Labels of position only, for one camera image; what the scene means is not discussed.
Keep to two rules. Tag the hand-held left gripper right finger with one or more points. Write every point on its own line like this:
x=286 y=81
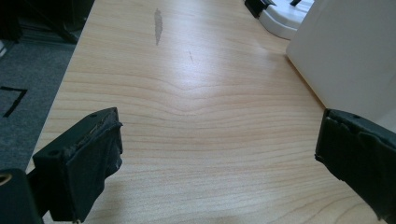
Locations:
x=358 y=155

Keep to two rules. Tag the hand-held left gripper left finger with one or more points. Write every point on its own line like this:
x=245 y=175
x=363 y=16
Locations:
x=81 y=168

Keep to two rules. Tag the white box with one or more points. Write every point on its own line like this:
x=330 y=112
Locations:
x=348 y=53

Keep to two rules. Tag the dark furniture base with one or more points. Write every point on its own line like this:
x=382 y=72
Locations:
x=53 y=18

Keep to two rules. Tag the white rounded appliance base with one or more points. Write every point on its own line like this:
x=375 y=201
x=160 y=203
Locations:
x=285 y=18

